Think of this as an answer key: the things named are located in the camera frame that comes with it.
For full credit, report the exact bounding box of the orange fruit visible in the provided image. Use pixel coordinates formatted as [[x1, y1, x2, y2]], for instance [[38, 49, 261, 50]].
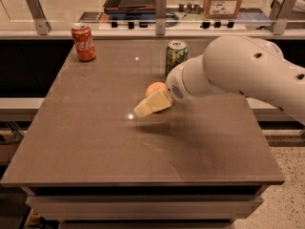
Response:
[[145, 82, 167, 97]]

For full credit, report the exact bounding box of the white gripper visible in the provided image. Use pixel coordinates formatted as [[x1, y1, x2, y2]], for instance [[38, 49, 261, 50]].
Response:
[[133, 60, 204, 117]]

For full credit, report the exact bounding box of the left metal railing post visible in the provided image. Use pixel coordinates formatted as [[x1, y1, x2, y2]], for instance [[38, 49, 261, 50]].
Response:
[[26, 0, 51, 35]]

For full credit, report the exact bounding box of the cardboard box with label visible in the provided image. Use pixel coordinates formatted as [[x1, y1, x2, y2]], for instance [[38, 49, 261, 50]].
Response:
[[204, 0, 242, 19]]

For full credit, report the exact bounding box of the middle metal railing post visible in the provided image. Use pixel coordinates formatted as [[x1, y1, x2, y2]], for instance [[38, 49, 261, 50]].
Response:
[[155, 0, 167, 35]]

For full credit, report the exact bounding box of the red coke can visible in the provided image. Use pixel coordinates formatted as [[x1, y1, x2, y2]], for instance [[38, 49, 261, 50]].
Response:
[[71, 23, 96, 62]]

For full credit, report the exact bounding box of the green soda can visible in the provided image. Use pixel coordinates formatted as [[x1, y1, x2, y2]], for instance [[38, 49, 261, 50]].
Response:
[[165, 40, 188, 75]]

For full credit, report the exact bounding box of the right metal railing post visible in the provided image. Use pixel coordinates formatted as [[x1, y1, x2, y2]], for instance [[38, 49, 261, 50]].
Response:
[[269, 0, 296, 35]]

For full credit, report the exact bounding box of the metal railing post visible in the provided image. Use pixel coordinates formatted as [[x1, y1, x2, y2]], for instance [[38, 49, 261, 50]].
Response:
[[26, 0, 51, 35], [269, 0, 296, 35], [155, 0, 167, 35]]

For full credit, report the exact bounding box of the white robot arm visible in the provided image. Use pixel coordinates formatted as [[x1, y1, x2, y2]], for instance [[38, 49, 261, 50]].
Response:
[[134, 35, 305, 124]]

